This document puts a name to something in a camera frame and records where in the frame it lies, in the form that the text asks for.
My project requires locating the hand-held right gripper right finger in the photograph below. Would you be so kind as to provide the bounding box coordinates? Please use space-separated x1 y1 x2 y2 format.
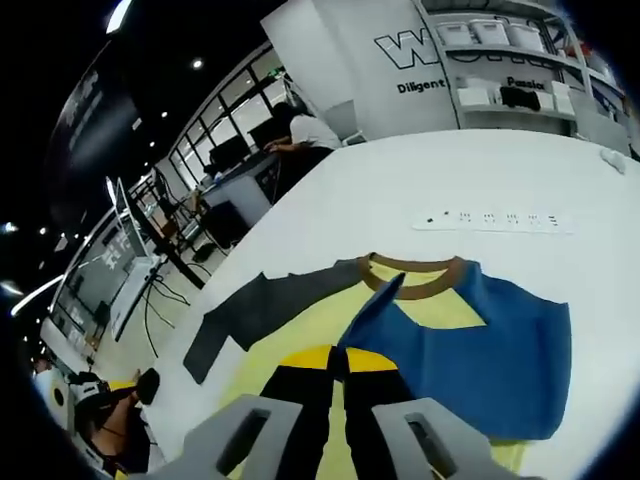
342 347 544 480

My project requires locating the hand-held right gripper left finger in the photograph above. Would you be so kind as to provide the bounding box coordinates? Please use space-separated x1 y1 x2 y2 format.
144 343 335 480

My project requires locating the yellow blue grey garment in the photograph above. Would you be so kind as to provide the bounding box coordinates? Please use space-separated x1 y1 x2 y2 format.
183 252 572 480

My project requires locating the large tilted screen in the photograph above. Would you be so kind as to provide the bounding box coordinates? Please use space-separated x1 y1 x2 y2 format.
113 177 151 256

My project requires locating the dark hanging display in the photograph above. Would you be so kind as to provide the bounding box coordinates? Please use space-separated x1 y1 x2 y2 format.
49 42 144 226

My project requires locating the black bag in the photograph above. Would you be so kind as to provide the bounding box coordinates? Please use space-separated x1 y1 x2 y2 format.
499 85 542 112

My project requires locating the white crumpled cloth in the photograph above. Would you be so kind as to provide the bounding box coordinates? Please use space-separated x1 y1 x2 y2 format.
599 148 629 174

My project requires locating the grey chair back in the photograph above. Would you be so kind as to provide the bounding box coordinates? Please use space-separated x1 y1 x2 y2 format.
574 89 629 151

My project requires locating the grey metal shelf unit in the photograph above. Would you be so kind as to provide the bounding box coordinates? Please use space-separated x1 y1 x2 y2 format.
414 0 631 134

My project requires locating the white storage box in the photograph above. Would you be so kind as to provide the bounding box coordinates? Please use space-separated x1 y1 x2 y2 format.
434 22 474 49
507 24 546 54
472 19 511 47

